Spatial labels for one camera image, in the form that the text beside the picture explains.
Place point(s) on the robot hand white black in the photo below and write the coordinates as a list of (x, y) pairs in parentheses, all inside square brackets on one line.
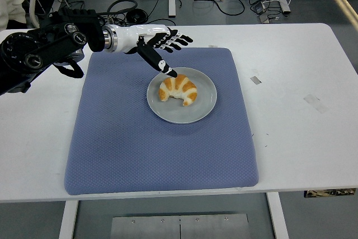
[(131, 37)]

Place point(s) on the croissant bread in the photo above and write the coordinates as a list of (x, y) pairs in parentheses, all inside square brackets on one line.
[(181, 88)]

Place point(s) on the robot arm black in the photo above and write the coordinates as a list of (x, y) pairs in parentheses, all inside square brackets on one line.
[(56, 43)]

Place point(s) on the grey round plate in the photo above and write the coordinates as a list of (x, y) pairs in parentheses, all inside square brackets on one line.
[(201, 104)]

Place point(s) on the blue quilted mat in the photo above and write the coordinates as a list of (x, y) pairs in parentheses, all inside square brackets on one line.
[(126, 152)]

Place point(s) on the small grey tape strip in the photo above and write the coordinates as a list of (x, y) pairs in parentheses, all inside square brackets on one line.
[(255, 79)]

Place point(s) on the grey power adapter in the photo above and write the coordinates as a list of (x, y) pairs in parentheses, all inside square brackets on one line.
[(259, 8)]

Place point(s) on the white table leg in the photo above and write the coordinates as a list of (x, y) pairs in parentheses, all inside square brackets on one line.
[(68, 219), (277, 216)]

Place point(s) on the large clear tape strip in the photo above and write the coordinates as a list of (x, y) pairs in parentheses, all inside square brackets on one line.
[(314, 103)]

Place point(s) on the grey metal plate with screws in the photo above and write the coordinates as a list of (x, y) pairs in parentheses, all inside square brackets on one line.
[(179, 227)]

